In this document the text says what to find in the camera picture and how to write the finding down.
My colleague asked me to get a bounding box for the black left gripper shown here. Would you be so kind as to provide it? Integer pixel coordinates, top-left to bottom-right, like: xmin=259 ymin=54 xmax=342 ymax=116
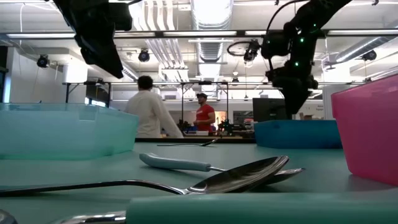
xmin=53 ymin=0 xmax=124 ymax=79

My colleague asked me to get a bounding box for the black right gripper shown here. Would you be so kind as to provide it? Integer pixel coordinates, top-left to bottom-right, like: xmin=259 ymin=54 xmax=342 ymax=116
xmin=266 ymin=30 xmax=320 ymax=121

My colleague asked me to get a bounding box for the black-handled steel spoon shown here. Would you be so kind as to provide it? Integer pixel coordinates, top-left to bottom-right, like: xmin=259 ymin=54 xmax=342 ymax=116
xmin=0 ymin=154 xmax=290 ymax=197
xmin=156 ymin=138 xmax=220 ymax=147

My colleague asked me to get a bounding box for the mint-handled steel spoon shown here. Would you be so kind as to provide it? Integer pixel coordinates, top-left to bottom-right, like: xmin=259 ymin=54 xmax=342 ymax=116
xmin=0 ymin=192 xmax=398 ymax=224

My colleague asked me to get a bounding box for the light-blue-handled steel spoon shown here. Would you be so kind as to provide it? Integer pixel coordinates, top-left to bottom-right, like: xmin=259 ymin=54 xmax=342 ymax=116
xmin=139 ymin=152 xmax=306 ymax=185

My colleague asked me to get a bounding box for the black background monitor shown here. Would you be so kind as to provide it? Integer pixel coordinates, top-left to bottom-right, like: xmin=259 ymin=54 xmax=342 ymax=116
xmin=252 ymin=98 xmax=286 ymax=123

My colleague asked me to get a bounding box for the blue plastic bin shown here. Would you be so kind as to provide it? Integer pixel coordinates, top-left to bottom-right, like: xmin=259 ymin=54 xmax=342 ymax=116
xmin=253 ymin=119 xmax=343 ymax=149

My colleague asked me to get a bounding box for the green table mat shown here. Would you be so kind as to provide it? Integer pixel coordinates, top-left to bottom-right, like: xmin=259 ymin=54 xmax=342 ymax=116
xmin=0 ymin=142 xmax=398 ymax=224

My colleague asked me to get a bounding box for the person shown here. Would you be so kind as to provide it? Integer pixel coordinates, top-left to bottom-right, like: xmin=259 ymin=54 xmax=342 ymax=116
xmin=124 ymin=75 xmax=184 ymax=139
xmin=193 ymin=92 xmax=216 ymax=133

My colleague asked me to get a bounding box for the pink plastic bin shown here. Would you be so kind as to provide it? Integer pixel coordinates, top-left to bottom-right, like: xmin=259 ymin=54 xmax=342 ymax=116
xmin=331 ymin=73 xmax=398 ymax=187

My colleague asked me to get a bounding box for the mint translucent plastic bin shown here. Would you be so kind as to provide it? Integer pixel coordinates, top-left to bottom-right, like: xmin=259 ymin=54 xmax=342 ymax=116
xmin=0 ymin=102 xmax=140 ymax=161

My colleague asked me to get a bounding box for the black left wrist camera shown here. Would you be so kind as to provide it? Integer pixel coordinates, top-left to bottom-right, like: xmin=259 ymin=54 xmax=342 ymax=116
xmin=108 ymin=2 xmax=133 ymax=32

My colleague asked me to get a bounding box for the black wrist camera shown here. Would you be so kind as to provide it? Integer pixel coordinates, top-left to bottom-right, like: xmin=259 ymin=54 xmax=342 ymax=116
xmin=261 ymin=30 xmax=289 ymax=60
xmin=108 ymin=2 xmax=133 ymax=32

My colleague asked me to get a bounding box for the black background workstation frame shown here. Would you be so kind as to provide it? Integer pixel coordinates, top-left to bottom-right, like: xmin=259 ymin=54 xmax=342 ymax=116
xmin=64 ymin=80 xmax=230 ymax=138

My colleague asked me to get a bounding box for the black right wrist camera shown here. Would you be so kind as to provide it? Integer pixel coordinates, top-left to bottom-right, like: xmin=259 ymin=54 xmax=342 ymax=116
xmin=261 ymin=30 xmax=289 ymax=60

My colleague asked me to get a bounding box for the slim silver ventilation duct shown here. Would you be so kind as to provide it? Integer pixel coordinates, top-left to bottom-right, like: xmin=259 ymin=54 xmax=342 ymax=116
xmin=335 ymin=35 xmax=398 ymax=63

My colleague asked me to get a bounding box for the black horizontal frame beam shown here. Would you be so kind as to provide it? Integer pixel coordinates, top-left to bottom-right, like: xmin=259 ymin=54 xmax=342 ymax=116
xmin=0 ymin=29 xmax=398 ymax=38

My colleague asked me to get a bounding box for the large silver ventilation duct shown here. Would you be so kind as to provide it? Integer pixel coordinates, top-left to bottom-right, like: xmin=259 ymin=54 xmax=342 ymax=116
xmin=190 ymin=0 xmax=234 ymax=97

